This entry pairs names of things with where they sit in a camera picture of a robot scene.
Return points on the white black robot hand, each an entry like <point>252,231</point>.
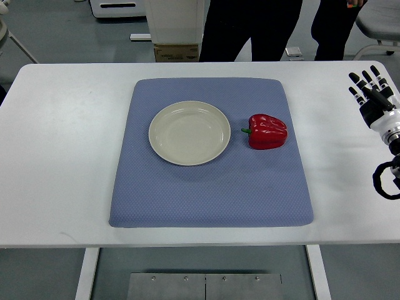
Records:
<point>378,104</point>

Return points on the red bell pepper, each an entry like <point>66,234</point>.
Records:
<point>265,132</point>

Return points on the cream round plate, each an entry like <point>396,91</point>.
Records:
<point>189,133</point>

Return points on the white chair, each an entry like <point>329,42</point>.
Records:
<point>379,20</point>

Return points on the small grey floor device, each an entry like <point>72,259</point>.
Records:
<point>293,52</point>

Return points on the blue quilted mat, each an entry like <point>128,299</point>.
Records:
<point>241,188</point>

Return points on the right white table leg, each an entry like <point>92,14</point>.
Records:
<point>318,272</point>

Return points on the white table leg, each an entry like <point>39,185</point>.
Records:
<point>318,272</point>
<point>87,274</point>

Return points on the person in black trousers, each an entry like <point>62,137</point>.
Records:
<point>268,25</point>

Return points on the white cabinet column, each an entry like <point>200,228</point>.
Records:
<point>175,21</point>

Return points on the cardboard box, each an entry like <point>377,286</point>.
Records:
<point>176,53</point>

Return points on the white machine base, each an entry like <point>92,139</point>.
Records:
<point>117,9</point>

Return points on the left white table leg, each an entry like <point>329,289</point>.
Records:
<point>87,274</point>

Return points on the white equipment at left edge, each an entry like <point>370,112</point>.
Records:
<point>7,34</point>

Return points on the metal base plate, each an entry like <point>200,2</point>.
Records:
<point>205,286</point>

